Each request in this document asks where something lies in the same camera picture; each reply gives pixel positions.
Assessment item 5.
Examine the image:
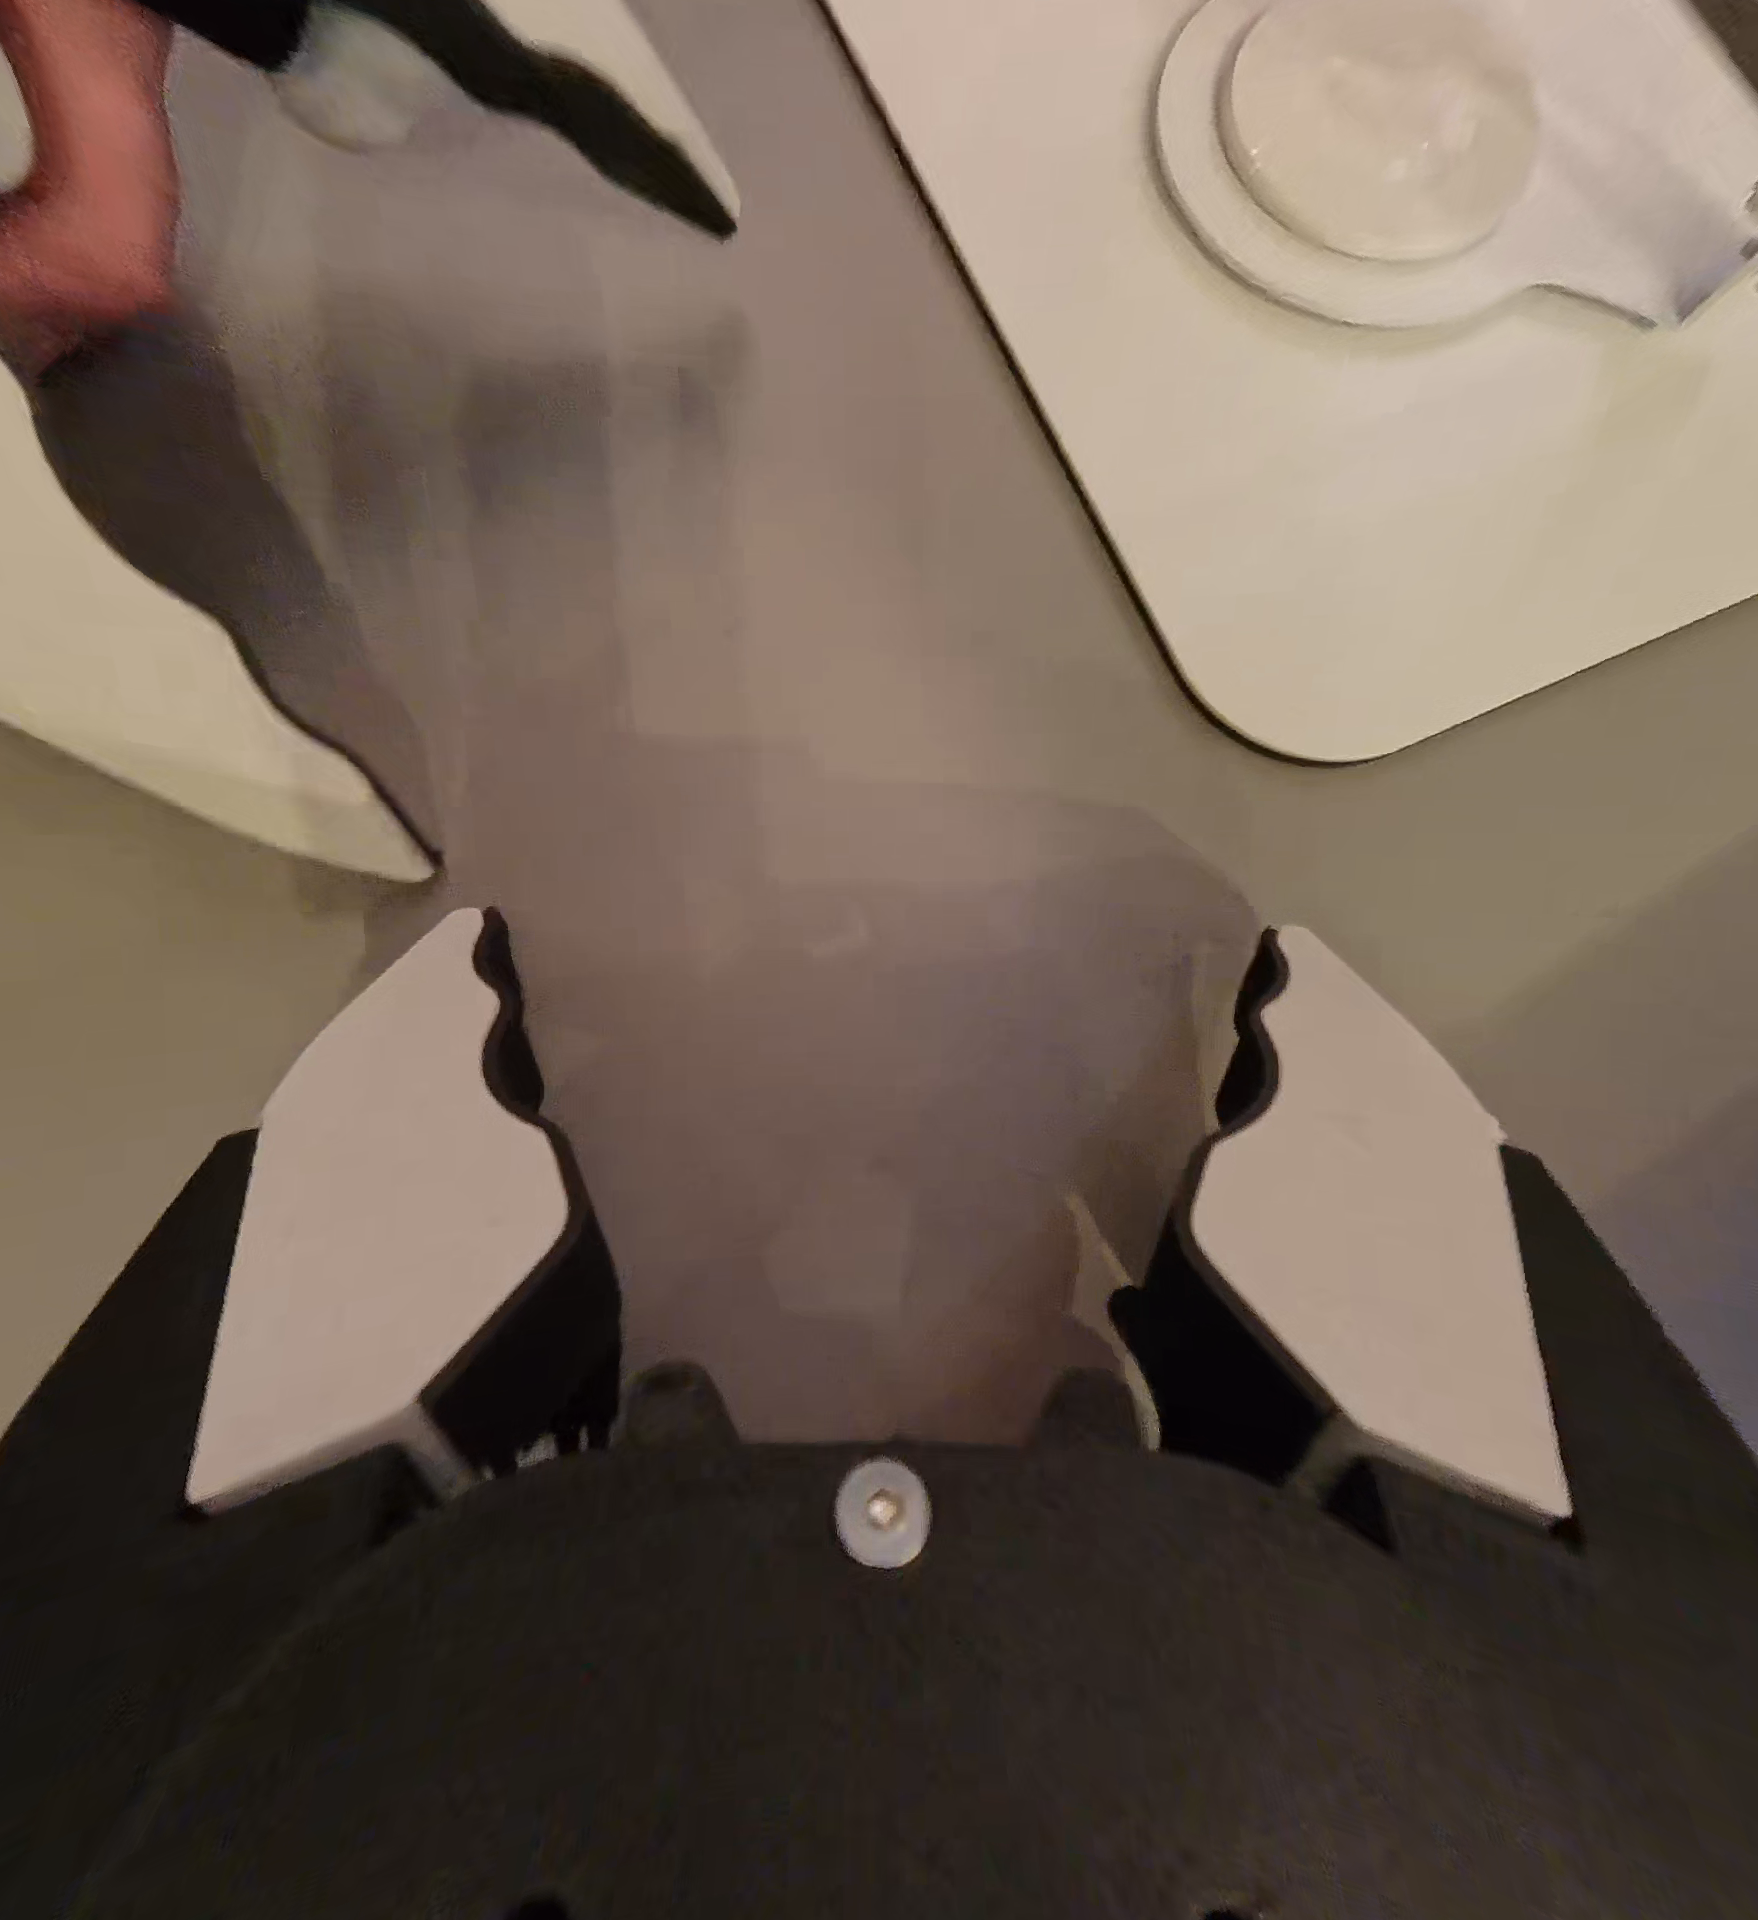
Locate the clear round stand foot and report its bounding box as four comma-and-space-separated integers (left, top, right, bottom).
1155, 0, 1758, 333

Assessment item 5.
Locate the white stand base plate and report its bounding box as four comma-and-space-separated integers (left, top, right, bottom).
821, 0, 1758, 767

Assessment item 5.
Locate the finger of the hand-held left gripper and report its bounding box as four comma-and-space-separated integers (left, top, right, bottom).
160, 0, 741, 242
0, 286, 450, 889

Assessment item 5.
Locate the person's left hand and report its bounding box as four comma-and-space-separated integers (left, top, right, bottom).
0, 0, 186, 377

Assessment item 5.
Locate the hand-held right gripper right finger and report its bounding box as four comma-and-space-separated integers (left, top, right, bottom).
1115, 926, 1577, 1532

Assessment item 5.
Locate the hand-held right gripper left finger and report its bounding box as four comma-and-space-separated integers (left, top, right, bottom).
190, 910, 593, 1510

